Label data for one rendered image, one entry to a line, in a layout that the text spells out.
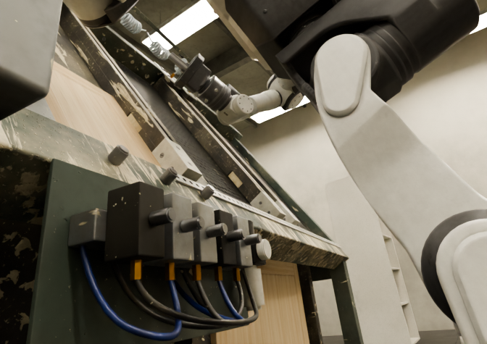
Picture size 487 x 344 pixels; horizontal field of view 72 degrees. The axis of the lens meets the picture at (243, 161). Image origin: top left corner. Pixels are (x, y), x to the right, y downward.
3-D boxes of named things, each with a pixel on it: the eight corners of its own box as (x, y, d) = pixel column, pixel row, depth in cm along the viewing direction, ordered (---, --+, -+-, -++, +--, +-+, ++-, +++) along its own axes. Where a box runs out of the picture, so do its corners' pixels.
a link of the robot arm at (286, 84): (289, 72, 130) (284, 36, 109) (313, 93, 125) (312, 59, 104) (267, 91, 129) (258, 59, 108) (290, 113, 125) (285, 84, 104)
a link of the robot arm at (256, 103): (220, 127, 111) (248, 119, 120) (236, 119, 104) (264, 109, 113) (212, 110, 111) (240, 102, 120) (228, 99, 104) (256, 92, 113)
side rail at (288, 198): (319, 254, 206) (333, 242, 205) (225, 147, 265) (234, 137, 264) (323, 255, 213) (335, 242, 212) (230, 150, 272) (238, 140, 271)
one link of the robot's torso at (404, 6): (477, 45, 58) (407, -4, 67) (489, -10, 47) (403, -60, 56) (343, 144, 63) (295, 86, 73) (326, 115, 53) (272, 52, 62)
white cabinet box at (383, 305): (411, 346, 362) (364, 172, 442) (359, 348, 390) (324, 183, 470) (419, 338, 409) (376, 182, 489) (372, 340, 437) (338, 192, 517)
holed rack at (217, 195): (175, 181, 71) (177, 179, 71) (169, 172, 73) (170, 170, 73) (340, 248, 209) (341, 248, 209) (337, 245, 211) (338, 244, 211)
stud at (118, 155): (109, 164, 54) (121, 150, 54) (103, 154, 55) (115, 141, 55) (121, 168, 56) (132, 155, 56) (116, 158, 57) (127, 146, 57)
